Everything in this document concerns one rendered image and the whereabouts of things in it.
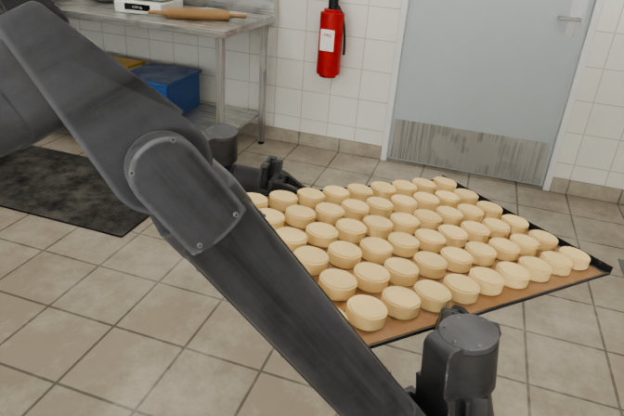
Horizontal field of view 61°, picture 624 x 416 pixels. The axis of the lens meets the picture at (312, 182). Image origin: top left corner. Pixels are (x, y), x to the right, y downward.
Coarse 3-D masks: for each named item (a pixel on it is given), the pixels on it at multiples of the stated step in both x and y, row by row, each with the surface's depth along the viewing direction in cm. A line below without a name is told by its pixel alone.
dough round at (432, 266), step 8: (416, 256) 78; (424, 256) 79; (432, 256) 79; (440, 256) 80; (416, 264) 78; (424, 264) 77; (432, 264) 77; (440, 264) 77; (424, 272) 77; (432, 272) 76; (440, 272) 77
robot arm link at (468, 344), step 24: (432, 336) 51; (456, 336) 50; (480, 336) 50; (432, 360) 50; (456, 360) 49; (480, 360) 49; (432, 384) 51; (456, 384) 50; (480, 384) 50; (432, 408) 52
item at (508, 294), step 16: (416, 208) 101; (400, 256) 82; (352, 272) 75; (448, 272) 80; (576, 272) 87; (592, 272) 88; (512, 288) 78; (528, 288) 79; (544, 288) 80; (336, 304) 67; (480, 304) 73; (496, 304) 74; (400, 320) 66; (416, 320) 66; (432, 320) 67; (368, 336) 62; (384, 336) 62
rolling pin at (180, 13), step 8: (168, 8) 303; (176, 8) 304; (184, 8) 305; (192, 8) 306; (200, 8) 307; (168, 16) 304; (176, 16) 304; (184, 16) 305; (192, 16) 306; (200, 16) 306; (208, 16) 307; (216, 16) 308; (224, 16) 309; (232, 16) 312; (240, 16) 312
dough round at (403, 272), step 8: (384, 264) 75; (392, 264) 75; (400, 264) 75; (408, 264) 76; (392, 272) 73; (400, 272) 73; (408, 272) 73; (416, 272) 74; (392, 280) 73; (400, 280) 73; (408, 280) 73; (416, 280) 74
